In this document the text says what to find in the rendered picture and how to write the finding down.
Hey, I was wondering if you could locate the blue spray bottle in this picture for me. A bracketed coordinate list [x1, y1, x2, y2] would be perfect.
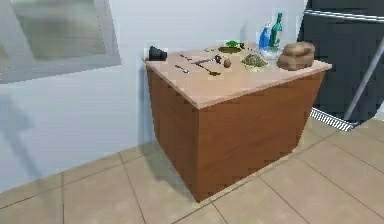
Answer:
[258, 23, 272, 52]

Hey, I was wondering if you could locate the brown wooden counter cabinet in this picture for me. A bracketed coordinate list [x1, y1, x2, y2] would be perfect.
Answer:
[143, 42, 333, 203]

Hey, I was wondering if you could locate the grey fridge handle bar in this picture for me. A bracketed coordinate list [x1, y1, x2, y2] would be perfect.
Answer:
[343, 35, 384, 122]

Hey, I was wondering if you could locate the green glass bottle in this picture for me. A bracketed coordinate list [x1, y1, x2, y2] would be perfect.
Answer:
[269, 12, 284, 49]

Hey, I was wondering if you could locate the dark ladle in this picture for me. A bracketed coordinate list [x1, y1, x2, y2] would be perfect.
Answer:
[194, 61, 222, 77]

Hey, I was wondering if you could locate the black cup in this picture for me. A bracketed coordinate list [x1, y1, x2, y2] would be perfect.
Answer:
[147, 45, 168, 62]

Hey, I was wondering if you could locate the brown bread loaf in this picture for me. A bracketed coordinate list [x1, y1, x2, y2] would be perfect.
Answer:
[276, 41, 316, 72]

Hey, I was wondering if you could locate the black fridge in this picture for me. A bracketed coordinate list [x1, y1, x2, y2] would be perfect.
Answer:
[297, 0, 384, 132]

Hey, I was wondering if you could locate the green leafy vegetable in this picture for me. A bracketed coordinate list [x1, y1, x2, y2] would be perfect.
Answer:
[225, 39, 246, 49]

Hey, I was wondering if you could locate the dark green pan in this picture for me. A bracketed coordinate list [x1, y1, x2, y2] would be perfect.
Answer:
[217, 45, 243, 55]

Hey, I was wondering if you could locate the grey framed window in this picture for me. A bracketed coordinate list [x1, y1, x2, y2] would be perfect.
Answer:
[0, 0, 122, 85]

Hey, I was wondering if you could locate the bowl of green salad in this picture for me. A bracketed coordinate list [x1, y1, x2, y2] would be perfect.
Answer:
[240, 53, 270, 72]

